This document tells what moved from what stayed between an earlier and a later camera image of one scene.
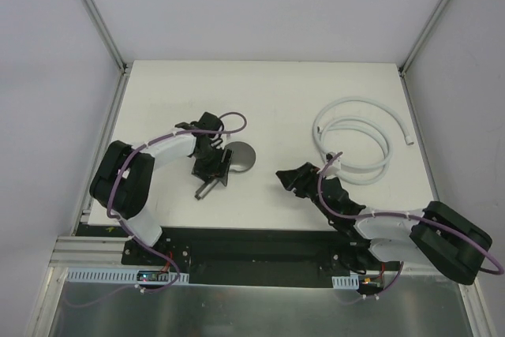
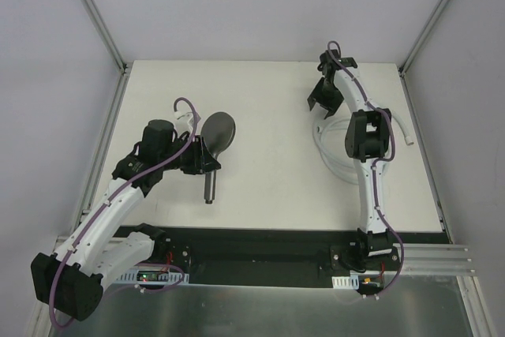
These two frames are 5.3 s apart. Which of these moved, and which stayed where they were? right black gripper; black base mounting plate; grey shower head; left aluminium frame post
Moved: right black gripper; grey shower head
Stayed: left aluminium frame post; black base mounting plate
